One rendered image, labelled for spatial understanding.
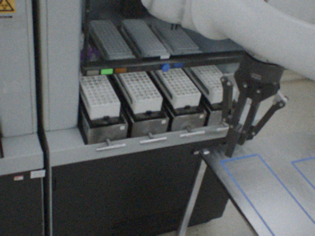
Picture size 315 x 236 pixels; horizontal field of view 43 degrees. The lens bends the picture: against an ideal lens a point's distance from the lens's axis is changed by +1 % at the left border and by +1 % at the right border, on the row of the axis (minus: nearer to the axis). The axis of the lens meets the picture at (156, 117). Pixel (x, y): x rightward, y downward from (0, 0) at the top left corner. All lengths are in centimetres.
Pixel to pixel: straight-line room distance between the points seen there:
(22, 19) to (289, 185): 90
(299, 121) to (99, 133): 202
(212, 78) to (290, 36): 113
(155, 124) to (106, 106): 19
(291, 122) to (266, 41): 261
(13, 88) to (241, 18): 91
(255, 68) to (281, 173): 66
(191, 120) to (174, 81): 16
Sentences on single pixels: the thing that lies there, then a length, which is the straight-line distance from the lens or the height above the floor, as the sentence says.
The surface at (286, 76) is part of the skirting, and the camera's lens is 358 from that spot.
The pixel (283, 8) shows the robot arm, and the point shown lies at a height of 145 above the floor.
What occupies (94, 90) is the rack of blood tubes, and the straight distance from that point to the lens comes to 139.
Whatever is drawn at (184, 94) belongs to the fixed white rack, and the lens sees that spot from 144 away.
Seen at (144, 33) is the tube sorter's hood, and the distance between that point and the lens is 127.
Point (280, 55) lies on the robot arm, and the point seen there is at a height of 146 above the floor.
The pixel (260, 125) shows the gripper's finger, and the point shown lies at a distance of 78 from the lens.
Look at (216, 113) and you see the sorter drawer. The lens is 150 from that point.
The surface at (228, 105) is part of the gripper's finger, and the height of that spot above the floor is 123.
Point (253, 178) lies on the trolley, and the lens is 126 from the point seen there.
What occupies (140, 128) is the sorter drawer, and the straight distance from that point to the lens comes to 138.
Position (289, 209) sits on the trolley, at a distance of 122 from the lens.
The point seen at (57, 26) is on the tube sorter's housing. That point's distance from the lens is 119.
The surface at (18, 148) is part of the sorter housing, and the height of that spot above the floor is 73.
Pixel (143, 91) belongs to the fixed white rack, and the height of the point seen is 86.
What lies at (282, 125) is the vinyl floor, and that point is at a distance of 300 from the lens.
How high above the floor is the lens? 166
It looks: 38 degrees down
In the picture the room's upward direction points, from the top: 11 degrees clockwise
